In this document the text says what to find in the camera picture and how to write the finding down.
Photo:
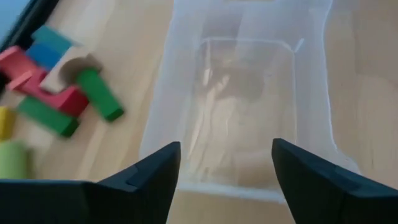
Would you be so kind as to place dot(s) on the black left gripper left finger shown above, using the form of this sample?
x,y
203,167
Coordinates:
x,y
124,202

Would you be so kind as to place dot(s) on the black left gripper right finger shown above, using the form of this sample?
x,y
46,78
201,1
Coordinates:
x,y
326,199

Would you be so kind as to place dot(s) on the light green cylinder block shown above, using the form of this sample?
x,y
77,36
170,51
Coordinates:
x,y
12,160

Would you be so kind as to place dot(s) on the green rectangular block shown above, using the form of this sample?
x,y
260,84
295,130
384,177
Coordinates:
x,y
46,115
98,93

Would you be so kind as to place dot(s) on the red arch block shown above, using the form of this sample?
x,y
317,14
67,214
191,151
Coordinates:
x,y
68,101

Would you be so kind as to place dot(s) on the clear plastic bin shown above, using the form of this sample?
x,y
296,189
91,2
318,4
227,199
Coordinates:
x,y
248,93

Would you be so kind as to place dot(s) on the natural wood arch block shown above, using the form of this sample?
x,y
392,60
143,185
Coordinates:
x,y
49,82

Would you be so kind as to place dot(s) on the yellow rectangular block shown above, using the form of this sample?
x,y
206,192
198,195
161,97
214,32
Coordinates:
x,y
4,123

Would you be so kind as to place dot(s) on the red rectangular block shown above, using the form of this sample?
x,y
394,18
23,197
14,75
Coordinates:
x,y
15,63

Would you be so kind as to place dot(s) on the teal blue rectangular block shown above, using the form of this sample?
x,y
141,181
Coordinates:
x,y
53,39

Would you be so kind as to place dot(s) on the black aluminium table frame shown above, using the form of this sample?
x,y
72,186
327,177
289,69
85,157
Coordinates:
x,y
28,21

